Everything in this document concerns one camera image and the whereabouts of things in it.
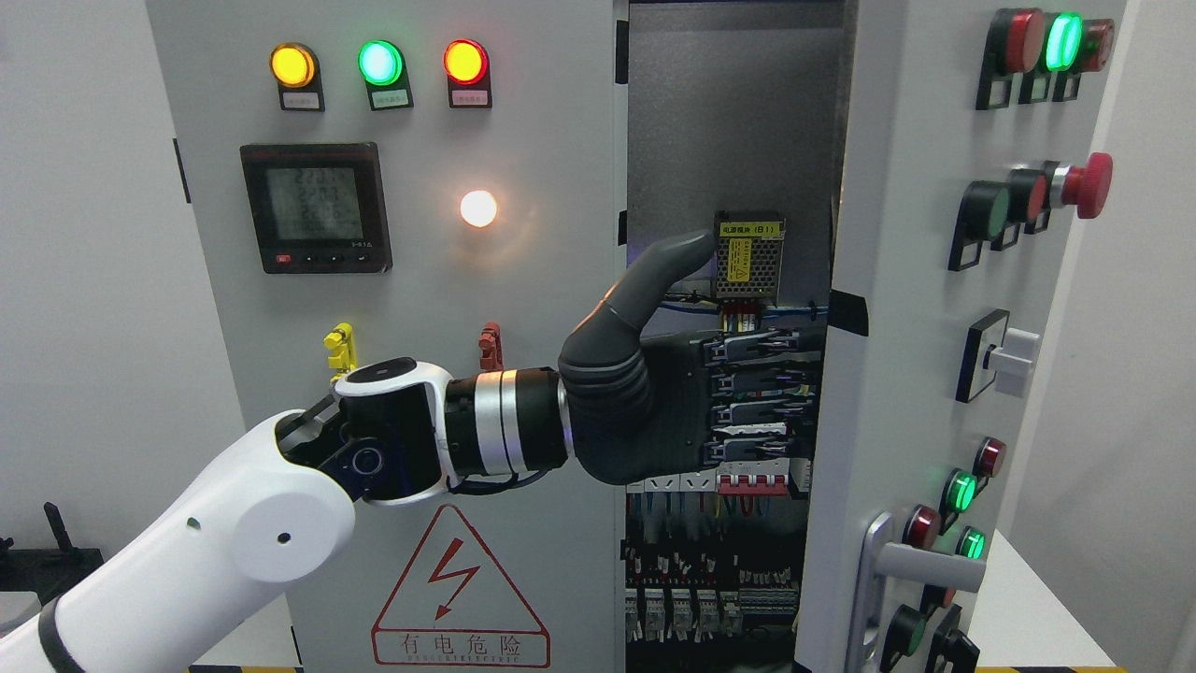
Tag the silver door handle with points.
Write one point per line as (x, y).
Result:
(877, 639)

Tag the red handle circuit breaker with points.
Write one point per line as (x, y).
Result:
(763, 478)

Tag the white knob door switch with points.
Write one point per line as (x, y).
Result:
(997, 355)

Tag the metal mesh power supply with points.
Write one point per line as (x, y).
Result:
(749, 255)

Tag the red triangle warning sticker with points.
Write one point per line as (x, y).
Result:
(454, 605)

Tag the black digital power meter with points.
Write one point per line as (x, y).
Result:
(318, 207)

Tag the yellow indicator lamp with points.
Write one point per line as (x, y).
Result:
(293, 65)

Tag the white glowing indicator lamp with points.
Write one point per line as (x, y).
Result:
(479, 208)

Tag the grey cabinet door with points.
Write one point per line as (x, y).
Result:
(544, 132)
(952, 110)

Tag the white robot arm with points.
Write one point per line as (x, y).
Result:
(280, 502)

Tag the dark grey robot hand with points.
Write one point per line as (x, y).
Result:
(645, 408)

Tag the red terminal post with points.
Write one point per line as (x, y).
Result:
(490, 345)

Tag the black box at left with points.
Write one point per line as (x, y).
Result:
(48, 572)

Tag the green indicator lamp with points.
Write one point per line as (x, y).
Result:
(380, 63)

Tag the yellow terminal post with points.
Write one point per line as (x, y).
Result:
(340, 351)

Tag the red emergency stop button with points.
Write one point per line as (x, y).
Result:
(1083, 187)

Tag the red indicator lamp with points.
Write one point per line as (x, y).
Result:
(465, 62)

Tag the white socket breaker row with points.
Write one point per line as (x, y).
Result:
(704, 481)

